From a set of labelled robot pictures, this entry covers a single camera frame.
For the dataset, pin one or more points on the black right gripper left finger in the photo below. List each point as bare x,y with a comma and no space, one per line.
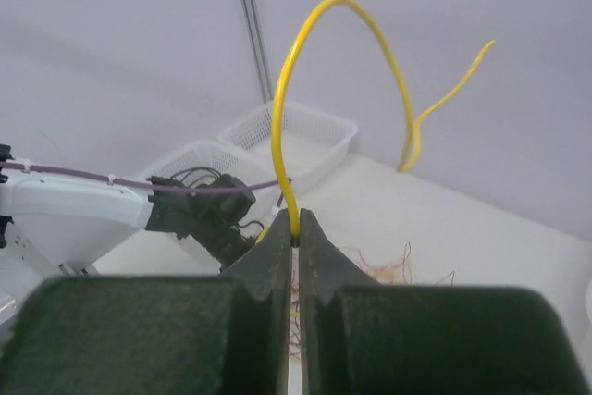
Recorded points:
223,334

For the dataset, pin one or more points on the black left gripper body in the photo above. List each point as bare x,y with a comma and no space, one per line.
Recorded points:
227,245

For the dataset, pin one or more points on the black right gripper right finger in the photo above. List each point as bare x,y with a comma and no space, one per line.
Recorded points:
359,336

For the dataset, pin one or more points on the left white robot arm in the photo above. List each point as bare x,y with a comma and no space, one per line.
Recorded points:
30,189

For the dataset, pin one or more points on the white perforated basket near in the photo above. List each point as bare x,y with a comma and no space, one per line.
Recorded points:
207,165

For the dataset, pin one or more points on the white perforated basket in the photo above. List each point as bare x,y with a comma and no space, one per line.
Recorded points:
314,143
207,165

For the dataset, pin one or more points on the white perforated basket far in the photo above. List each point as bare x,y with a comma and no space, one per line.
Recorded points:
314,143

